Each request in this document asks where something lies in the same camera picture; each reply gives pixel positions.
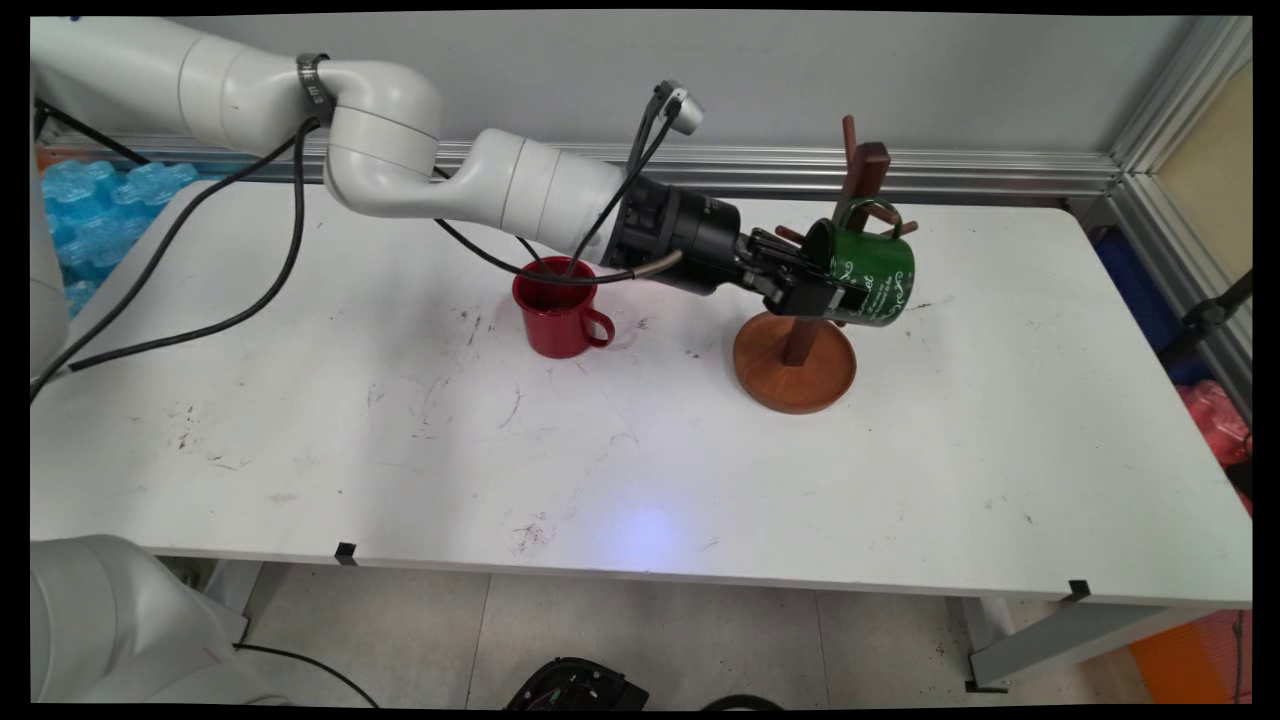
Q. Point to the red mug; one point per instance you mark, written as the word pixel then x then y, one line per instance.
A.
pixel 555 315

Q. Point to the dark blue foam mat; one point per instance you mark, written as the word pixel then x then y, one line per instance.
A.
pixel 1140 290

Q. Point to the black tape mark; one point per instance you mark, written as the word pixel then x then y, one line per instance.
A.
pixel 346 553
pixel 1078 590

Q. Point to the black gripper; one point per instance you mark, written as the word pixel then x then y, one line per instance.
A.
pixel 685 240

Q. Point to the aluminium frame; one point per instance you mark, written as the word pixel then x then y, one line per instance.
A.
pixel 950 170

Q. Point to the black device on floor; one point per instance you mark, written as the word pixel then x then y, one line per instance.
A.
pixel 575 688

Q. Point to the flat black floor object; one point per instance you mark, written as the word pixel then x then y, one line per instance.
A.
pixel 740 703

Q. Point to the white robot housing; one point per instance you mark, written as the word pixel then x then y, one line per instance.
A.
pixel 100 630

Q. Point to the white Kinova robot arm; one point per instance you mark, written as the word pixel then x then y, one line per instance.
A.
pixel 520 190

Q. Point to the orange red floor mat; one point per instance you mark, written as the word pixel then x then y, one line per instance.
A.
pixel 1190 660

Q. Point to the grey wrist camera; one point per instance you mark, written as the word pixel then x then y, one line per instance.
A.
pixel 685 110

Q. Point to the green enamel mug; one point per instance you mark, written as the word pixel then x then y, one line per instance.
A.
pixel 880 270

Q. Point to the wooden mug tree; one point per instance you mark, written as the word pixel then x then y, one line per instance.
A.
pixel 795 370

